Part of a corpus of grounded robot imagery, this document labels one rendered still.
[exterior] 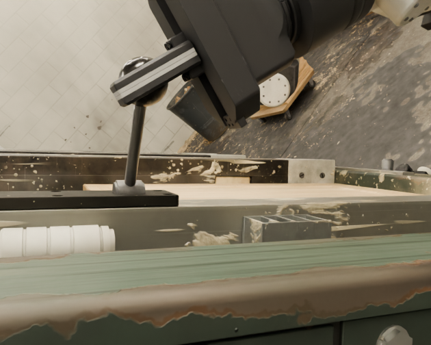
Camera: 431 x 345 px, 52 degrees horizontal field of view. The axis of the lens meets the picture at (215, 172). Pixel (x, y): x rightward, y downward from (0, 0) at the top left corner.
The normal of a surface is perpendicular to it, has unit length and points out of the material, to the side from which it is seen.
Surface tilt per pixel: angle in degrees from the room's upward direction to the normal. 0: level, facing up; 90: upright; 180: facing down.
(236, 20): 90
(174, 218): 90
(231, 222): 90
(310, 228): 89
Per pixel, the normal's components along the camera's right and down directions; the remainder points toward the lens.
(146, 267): 0.03, -1.00
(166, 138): 0.41, 0.00
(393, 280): 0.37, -0.20
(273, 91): 0.15, 0.32
